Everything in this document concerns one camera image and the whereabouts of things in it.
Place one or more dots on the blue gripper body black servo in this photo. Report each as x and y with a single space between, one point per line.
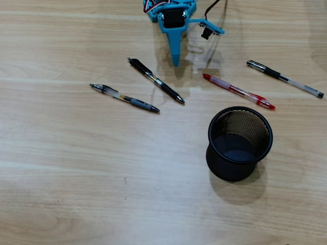
170 18

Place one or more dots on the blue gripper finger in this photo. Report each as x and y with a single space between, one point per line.
175 43

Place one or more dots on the black retractable pen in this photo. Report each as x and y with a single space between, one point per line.
168 89

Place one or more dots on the red retractable pen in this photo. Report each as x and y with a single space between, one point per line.
221 83

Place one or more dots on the clear pen with grey grip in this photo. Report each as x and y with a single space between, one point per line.
139 103

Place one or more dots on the clear gel pen black cap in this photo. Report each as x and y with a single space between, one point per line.
272 73

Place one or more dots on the black mesh pen holder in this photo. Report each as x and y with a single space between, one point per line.
230 171

